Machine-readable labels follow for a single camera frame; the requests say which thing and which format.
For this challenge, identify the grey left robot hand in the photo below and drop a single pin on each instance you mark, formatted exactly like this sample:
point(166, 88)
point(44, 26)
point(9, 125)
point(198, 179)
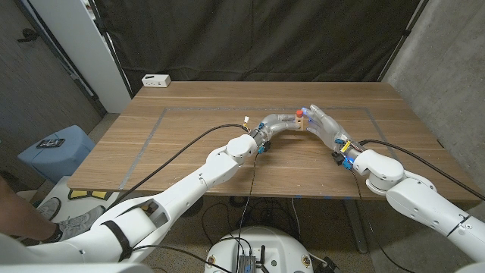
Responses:
point(276, 125)

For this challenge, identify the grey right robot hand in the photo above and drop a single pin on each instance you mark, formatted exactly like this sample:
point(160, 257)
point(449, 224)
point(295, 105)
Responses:
point(329, 127)

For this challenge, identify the wooden block with holes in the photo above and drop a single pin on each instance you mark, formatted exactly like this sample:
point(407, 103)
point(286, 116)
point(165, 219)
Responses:
point(299, 123)

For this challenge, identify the red screw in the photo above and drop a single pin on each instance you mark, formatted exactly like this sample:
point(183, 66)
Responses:
point(299, 113)

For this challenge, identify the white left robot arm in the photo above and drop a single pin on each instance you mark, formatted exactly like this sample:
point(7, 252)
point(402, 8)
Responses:
point(182, 197)

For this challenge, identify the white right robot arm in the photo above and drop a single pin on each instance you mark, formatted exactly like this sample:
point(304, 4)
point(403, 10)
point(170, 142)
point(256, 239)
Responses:
point(420, 204)

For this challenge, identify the black backdrop curtain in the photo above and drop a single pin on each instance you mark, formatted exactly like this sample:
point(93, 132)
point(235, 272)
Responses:
point(257, 38)

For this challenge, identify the grey table leg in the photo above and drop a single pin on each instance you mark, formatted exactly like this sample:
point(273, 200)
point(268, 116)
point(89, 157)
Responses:
point(356, 227)

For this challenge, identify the black backdrop stand pole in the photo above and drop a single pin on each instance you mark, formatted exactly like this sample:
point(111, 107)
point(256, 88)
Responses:
point(110, 45)
point(401, 36)

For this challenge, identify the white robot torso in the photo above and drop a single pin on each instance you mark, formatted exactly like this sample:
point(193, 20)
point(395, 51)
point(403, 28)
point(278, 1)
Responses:
point(280, 246)

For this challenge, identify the white power strip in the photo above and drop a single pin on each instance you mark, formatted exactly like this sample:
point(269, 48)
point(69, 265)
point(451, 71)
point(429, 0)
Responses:
point(156, 80)

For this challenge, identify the small grey electronics module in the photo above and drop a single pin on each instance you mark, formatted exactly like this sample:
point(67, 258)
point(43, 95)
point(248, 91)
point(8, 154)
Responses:
point(247, 264)

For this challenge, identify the white floor mat yellow print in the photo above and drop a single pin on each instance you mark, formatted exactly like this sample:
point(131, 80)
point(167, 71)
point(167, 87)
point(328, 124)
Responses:
point(113, 197)

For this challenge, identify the blue plastic bin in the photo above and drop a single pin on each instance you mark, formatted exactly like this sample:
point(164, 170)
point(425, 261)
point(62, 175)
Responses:
point(72, 155)

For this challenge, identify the grey sneaker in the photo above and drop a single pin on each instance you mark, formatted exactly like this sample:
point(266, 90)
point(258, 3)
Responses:
point(49, 208)
point(79, 223)

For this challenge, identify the person's bare leg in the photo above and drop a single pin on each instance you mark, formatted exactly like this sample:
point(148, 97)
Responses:
point(22, 221)

